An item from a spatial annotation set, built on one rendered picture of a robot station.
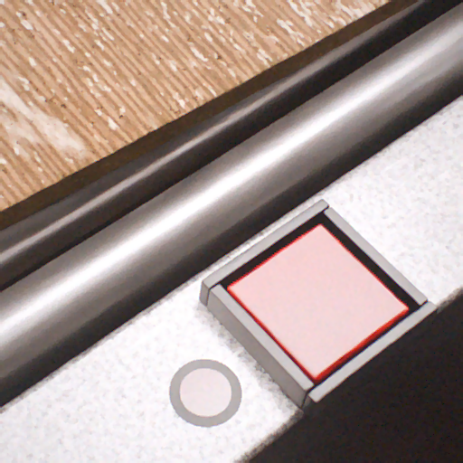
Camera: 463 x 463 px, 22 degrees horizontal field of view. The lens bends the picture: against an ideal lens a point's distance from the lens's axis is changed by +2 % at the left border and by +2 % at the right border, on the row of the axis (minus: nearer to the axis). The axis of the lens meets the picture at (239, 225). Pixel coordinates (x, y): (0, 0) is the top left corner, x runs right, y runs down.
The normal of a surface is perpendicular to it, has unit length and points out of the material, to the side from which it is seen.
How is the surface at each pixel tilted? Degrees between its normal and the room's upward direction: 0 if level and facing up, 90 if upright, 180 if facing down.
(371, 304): 0
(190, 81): 0
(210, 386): 0
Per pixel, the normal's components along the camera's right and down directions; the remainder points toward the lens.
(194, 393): 0.11, -0.56
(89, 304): 0.50, 0.00
